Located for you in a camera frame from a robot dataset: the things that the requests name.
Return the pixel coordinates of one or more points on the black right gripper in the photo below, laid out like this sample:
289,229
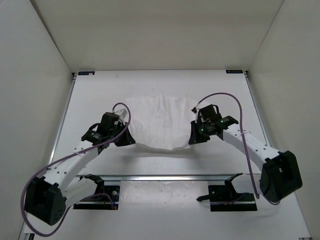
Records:
195,138

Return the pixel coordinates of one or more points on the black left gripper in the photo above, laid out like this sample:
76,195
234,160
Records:
128,139

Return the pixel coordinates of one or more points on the white pleated skirt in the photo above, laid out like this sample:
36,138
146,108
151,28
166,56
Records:
161,123

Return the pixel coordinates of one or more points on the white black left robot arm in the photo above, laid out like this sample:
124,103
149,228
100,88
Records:
50,192

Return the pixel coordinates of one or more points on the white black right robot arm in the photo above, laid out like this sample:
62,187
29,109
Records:
280,175

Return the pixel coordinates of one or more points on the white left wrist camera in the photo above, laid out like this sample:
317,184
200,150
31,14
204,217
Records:
122,113

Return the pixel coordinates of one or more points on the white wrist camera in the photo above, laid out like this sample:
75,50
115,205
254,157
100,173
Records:
195,109
122,113

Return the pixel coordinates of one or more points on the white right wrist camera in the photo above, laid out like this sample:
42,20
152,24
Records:
195,109

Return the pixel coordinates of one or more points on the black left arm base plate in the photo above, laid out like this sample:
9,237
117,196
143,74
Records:
100,197

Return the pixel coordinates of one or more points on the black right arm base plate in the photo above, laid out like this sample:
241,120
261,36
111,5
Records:
224,198

